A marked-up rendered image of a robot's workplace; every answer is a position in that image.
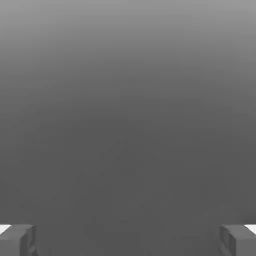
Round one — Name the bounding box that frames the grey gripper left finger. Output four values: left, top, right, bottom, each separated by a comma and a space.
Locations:
0, 224, 38, 256

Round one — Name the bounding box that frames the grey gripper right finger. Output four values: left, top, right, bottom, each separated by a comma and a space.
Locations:
219, 224, 256, 256

